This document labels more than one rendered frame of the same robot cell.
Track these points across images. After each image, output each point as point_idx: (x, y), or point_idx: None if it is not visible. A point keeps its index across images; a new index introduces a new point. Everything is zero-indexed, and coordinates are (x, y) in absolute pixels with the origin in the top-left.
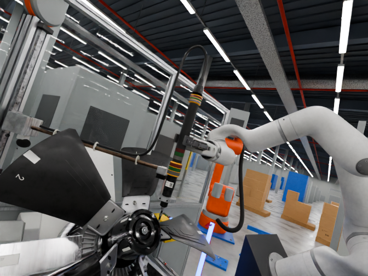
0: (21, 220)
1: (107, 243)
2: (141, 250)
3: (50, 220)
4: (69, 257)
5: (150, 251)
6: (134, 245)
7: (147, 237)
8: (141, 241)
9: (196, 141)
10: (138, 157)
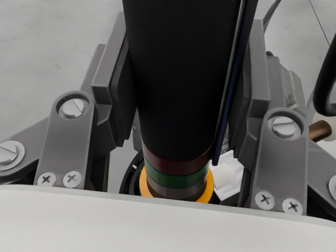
0: (289, 95)
1: None
2: (126, 172)
3: (322, 147)
4: (223, 153)
5: (119, 192)
6: (133, 159)
7: (137, 191)
8: (134, 172)
9: (56, 111)
10: (332, 120)
